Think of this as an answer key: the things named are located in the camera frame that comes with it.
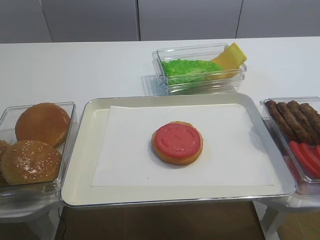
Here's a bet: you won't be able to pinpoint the silver metal tray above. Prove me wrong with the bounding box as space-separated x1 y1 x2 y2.
61 93 296 207

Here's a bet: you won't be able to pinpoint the sesame bun right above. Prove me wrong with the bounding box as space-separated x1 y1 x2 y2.
0 140 62 185

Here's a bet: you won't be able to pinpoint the smooth brown bun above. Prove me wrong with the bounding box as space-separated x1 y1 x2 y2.
15 102 71 148

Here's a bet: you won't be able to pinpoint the clear meat tomato container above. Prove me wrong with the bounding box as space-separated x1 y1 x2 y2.
260 97 320 184

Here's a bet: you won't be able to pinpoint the yellow cheese slices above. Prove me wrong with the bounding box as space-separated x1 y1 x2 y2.
206 42 247 81

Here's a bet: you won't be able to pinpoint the bottom bun half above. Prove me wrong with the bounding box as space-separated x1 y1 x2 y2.
151 121 203 166

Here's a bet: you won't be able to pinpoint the clear bun container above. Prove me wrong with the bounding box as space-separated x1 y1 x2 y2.
0 102 77 201

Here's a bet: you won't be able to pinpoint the sesame bun left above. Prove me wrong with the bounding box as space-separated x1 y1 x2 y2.
0 140 10 187

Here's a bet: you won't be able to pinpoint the white paper sheet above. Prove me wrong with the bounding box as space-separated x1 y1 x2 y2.
92 103 275 187

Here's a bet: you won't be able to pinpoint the sesame bun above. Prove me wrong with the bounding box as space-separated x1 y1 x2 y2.
0 140 62 185
0 140 10 187

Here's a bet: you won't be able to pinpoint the green lettuce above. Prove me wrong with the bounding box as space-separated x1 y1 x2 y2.
161 59 222 86

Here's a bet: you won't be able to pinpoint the clear lettuce cheese container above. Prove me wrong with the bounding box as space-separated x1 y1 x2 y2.
152 42 247 95

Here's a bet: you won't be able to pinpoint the brown patty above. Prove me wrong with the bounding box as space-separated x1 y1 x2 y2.
276 102 313 144
299 103 320 132
287 100 320 145
265 100 297 141

